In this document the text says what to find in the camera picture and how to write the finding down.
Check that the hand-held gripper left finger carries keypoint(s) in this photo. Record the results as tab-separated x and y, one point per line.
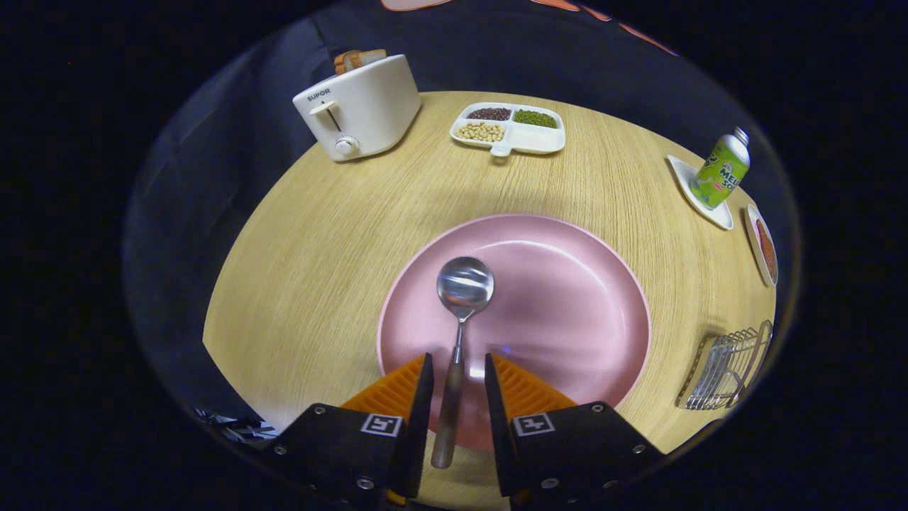
418	426

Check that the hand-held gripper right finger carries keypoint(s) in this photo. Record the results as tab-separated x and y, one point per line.
500	426

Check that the pink round plate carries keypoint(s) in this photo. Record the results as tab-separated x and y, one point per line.
567	312

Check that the black white striped object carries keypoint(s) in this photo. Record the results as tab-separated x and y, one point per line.
234	424

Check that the perforated metal tray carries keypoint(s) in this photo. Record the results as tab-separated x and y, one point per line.
755	355

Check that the white divided snack tray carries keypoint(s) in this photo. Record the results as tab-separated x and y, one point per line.
535	138

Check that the pile of yellow soybeans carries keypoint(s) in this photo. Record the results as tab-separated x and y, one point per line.
481	132

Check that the pile of green mung beans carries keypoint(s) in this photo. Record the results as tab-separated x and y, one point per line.
535	118

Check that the white square coaster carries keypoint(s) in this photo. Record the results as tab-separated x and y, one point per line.
684	177

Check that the pile of dark red beans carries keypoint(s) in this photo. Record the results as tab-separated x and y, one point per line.
489	113

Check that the white oval plate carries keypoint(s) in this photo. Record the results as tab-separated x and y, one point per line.
753	241

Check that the red brown meat slab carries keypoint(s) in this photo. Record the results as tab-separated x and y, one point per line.
766	245

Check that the white toaster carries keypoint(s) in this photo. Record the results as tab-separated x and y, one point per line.
369	106

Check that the green label aluminium bottle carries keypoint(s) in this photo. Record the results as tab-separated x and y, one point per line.
720	174

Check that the toast bread slices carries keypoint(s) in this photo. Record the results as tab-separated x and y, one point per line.
358	59

